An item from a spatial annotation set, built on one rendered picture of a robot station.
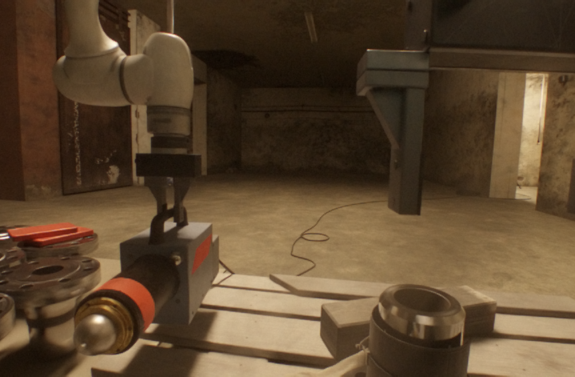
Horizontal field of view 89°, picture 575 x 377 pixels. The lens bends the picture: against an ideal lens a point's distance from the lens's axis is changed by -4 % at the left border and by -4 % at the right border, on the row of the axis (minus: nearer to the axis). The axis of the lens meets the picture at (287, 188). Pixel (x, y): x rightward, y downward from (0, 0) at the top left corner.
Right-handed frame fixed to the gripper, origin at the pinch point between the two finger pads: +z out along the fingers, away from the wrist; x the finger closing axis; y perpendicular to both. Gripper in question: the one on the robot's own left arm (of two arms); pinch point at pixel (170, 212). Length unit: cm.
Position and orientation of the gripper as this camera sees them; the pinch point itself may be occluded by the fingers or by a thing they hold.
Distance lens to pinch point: 73.3
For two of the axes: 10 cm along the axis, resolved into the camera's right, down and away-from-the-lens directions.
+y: 0.1, 1.1, -9.9
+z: -0.2, 9.9, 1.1
